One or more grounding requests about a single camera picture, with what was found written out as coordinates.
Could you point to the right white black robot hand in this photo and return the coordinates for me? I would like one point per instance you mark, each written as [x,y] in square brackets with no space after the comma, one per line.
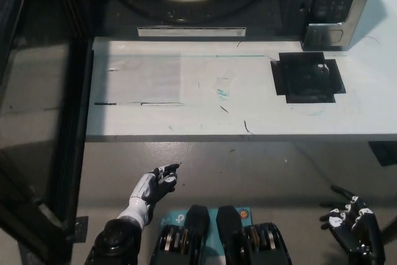
[356,231]

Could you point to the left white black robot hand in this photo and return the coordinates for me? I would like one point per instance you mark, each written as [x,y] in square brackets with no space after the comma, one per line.
[158,184]

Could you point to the black box under table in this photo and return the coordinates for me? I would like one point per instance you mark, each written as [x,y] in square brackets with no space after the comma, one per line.
[384,153]

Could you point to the black patterned floor mat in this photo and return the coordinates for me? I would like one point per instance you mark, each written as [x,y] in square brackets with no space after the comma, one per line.
[82,227]

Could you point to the clear plastic tape sheet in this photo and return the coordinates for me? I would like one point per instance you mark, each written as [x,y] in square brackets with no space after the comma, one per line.
[139,82]

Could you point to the black tape patch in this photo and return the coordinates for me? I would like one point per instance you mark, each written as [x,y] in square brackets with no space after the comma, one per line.
[304,85]

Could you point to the small silver knob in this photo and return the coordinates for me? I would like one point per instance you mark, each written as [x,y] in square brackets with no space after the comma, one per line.
[322,69]

